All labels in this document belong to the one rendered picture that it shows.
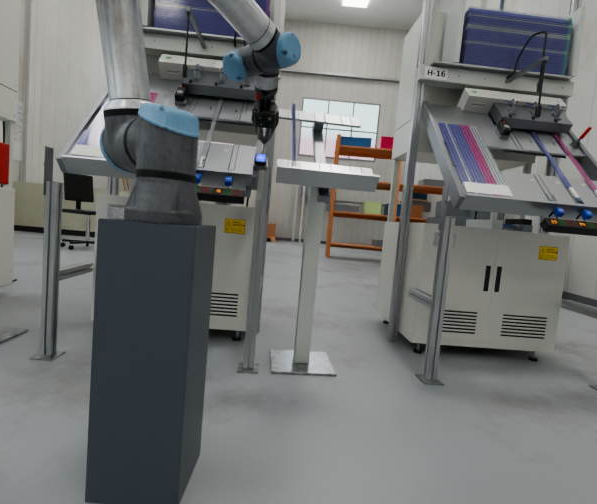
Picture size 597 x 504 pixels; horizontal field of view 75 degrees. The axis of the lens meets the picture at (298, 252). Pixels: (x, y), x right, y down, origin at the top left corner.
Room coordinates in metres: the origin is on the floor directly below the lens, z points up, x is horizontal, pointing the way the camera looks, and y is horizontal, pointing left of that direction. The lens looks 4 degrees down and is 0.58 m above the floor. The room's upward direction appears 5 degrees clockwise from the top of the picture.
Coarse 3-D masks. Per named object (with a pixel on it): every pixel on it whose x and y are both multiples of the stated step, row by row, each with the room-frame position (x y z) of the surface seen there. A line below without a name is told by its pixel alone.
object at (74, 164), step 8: (64, 160) 1.37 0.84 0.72; (72, 160) 1.37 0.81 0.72; (80, 160) 1.37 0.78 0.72; (88, 160) 1.37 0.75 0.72; (96, 160) 1.37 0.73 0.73; (104, 160) 1.37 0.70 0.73; (72, 168) 1.39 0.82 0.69; (80, 168) 1.39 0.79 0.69; (88, 168) 1.39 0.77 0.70; (96, 168) 1.39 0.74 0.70; (104, 168) 1.39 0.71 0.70; (112, 168) 1.39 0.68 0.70; (200, 168) 1.39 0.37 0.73; (208, 168) 1.40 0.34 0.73; (112, 176) 1.41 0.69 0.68; (120, 176) 1.41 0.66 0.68; (128, 176) 1.41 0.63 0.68; (208, 176) 1.41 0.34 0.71; (216, 176) 1.41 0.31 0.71; (224, 176) 1.41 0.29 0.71; (232, 176) 1.41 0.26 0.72; (240, 176) 1.40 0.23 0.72; (248, 176) 1.40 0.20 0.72; (208, 184) 1.43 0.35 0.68; (216, 184) 1.43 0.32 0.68; (224, 184) 1.43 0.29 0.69; (232, 184) 1.43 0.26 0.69; (240, 184) 1.43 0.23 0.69; (248, 184) 1.43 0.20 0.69
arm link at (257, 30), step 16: (208, 0) 0.88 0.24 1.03; (224, 0) 0.87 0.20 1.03; (240, 0) 0.88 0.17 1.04; (224, 16) 0.90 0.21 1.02; (240, 16) 0.90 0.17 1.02; (256, 16) 0.91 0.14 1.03; (240, 32) 0.93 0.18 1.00; (256, 32) 0.93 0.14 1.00; (272, 32) 0.95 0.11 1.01; (288, 32) 0.97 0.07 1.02; (256, 48) 0.97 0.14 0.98; (272, 48) 0.97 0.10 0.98; (288, 48) 0.97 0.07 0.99; (256, 64) 1.03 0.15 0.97; (272, 64) 1.01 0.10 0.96; (288, 64) 0.99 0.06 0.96
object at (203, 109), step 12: (156, 84) 1.82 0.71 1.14; (168, 84) 1.83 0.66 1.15; (180, 84) 1.84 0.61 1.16; (108, 96) 1.70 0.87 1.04; (168, 96) 1.76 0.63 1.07; (192, 96) 1.78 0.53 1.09; (204, 96) 1.79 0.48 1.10; (216, 96) 1.80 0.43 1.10; (180, 108) 1.70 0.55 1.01; (192, 108) 1.71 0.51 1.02; (204, 108) 1.72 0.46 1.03; (228, 108) 1.74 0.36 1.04; (240, 108) 1.75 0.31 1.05; (252, 108) 1.76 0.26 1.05; (204, 120) 1.73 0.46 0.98; (228, 120) 1.68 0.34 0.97; (240, 120) 1.68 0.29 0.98
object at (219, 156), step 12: (84, 132) 1.50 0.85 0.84; (204, 144) 1.53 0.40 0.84; (216, 144) 1.54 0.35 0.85; (228, 144) 1.55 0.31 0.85; (216, 156) 1.49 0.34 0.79; (228, 156) 1.49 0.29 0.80; (240, 156) 1.50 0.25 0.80; (252, 156) 1.51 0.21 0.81; (216, 168) 1.44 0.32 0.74; (228, 168) 1.44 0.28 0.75; (240, 168) 1.45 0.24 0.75; (252, 168) 1.46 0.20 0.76
